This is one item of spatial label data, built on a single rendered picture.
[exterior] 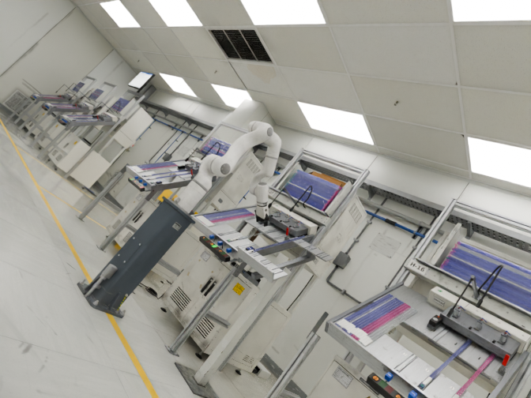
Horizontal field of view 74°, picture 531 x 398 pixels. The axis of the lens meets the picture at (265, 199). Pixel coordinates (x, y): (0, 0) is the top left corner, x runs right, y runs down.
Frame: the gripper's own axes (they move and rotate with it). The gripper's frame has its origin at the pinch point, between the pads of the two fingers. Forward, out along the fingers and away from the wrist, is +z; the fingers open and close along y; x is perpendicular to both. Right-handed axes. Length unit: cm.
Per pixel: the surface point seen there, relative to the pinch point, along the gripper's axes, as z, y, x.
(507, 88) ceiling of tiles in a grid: -93, -77, -180
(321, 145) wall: 26, 175, -254
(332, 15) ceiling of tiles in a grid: -145, 72, -139
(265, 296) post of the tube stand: 14, -53, 39
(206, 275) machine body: 46, 23, 37
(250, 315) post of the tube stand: 22, -53, 50
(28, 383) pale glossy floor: -31, -81, 154
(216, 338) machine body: 63, -21, 55
